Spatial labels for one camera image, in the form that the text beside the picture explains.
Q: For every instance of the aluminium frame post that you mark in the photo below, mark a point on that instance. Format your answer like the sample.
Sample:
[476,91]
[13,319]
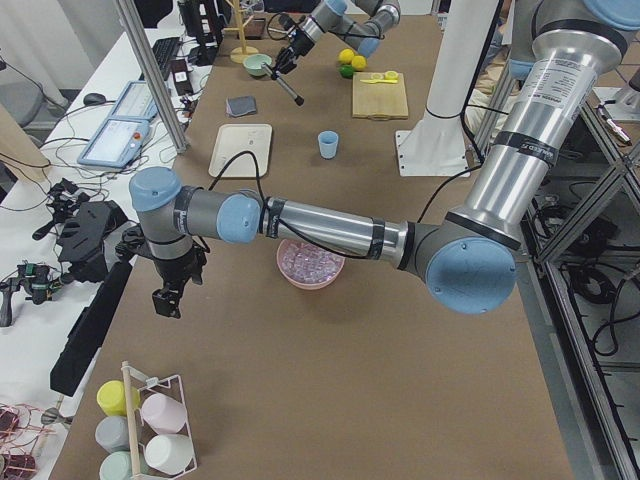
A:
[133,27]

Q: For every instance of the mint plastic cup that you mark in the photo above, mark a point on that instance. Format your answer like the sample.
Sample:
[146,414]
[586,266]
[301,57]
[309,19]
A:
[116,466]

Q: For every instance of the black computer mouse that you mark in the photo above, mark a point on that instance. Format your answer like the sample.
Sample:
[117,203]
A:
[94,99]

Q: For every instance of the blue teach pendant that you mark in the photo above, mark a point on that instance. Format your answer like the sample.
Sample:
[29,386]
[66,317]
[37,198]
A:
[115,144]
[135,101]

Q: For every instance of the mint green bowl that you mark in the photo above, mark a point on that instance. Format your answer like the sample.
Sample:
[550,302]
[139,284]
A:
[254,64]

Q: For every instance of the bamboo cutting board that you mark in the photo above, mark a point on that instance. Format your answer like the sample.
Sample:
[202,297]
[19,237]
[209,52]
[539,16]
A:
[379,101]

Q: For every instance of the green lime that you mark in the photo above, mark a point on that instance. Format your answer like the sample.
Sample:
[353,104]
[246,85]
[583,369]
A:
[346,71]

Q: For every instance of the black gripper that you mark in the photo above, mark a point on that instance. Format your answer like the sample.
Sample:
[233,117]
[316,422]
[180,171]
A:
[173,270]

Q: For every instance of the yellow lemon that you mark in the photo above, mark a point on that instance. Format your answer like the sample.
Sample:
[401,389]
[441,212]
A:
[358,63]
[346,56]

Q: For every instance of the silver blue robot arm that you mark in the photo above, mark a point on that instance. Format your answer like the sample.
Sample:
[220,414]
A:
[467,262]
[330,16]

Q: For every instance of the white plastic cup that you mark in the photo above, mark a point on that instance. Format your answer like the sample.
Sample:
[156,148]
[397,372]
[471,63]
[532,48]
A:
[169,453]

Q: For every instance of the light blue plastic cup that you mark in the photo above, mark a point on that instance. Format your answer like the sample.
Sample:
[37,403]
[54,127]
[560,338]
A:
[328,141]

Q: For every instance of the pink bowl of ice cubes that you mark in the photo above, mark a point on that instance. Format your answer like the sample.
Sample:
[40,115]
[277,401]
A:
[307,266]

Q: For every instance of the black keyboard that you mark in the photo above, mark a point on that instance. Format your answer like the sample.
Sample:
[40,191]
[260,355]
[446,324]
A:
[165,50]

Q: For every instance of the yellow plastic cup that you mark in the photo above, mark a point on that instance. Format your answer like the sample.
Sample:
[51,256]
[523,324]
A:
[110,398]

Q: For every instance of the wooden cup tree stand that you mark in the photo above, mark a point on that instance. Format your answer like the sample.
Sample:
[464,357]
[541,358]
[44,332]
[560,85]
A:
[242,18]

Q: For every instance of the pink plastic cup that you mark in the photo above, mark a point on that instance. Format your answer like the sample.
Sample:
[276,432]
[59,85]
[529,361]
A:
[163,414]

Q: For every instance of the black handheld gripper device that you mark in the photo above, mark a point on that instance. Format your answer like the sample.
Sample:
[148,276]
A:
[85,225]

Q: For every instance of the black long bar device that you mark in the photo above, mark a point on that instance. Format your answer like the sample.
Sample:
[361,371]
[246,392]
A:
[89,331]

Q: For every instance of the steel muddler black tip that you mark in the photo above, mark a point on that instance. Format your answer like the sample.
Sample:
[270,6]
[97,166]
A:
[275,76]

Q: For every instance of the grey plastic cup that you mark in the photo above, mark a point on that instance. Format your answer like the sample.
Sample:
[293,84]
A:
[112,434]

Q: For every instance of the cream rabbit serving tray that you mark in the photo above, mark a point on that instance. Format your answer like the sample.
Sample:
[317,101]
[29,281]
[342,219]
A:
[234,138]

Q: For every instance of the yellow plastic knife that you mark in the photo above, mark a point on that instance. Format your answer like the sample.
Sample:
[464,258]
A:
[379,80]

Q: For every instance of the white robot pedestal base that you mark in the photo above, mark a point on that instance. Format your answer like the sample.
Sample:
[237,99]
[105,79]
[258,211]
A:
[435,146]

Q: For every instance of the grey folded cloth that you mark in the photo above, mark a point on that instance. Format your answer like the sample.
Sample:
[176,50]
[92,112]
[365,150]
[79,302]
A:
[241,106]

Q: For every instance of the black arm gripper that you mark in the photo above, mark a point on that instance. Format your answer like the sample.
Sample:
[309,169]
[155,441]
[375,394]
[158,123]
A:
[296,45]

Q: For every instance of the white wire cup rack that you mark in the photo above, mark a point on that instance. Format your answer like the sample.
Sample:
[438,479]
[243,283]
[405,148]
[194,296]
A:
[138,386]

